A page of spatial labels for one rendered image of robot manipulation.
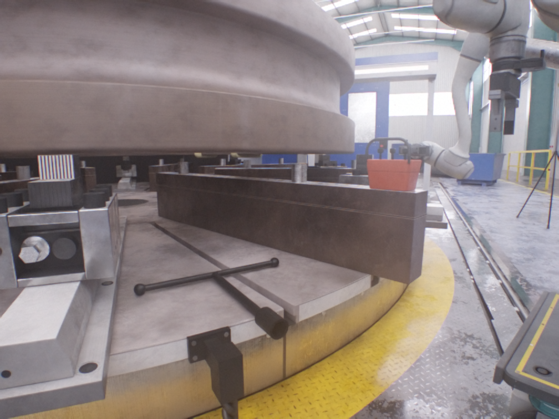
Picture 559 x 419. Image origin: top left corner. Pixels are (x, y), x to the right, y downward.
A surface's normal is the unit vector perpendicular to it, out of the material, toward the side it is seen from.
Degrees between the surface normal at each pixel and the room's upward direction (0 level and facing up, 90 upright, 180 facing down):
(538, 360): 0
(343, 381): 0
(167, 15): 90
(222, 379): 90
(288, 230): 90
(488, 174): 90
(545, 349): 0
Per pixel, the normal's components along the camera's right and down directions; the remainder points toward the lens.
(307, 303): 0.61, 0.13
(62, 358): 0.40, 0.15
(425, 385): 0.00, -0.99
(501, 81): -0.76, 0.11
